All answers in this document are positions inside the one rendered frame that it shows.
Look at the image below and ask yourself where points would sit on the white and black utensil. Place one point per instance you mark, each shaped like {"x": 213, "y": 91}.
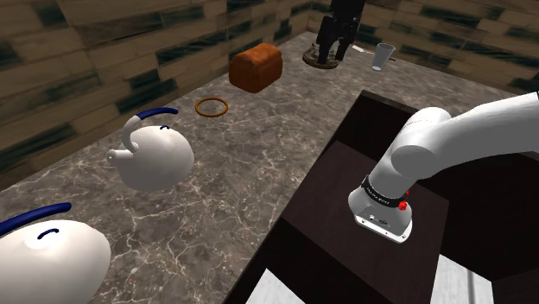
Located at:
{"x": 362, "y": 50}

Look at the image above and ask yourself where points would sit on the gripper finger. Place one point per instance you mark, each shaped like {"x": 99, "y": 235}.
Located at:
{"x": 346, "y": 42}
{"x": 325, "y": 40}

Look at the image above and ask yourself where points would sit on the white cup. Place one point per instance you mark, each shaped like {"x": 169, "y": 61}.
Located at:
{"x": 382, "y": 54}

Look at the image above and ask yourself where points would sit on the brown bread loaf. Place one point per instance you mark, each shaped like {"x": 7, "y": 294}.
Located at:
{"x": 254, "y": 67}

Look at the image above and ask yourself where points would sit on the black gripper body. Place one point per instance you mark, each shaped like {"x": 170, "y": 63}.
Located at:
{"x": 347, "y": 9}

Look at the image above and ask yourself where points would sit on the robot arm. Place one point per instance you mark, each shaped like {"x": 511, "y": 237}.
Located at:
{"x": 463, "y": 134}

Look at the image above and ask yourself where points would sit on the dark brown robot stand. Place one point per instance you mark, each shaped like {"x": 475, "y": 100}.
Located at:
{"x": 337, "y": 252}

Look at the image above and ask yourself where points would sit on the grey-brown round dish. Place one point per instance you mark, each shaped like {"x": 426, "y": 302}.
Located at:
{"x": 311, "y": 59}

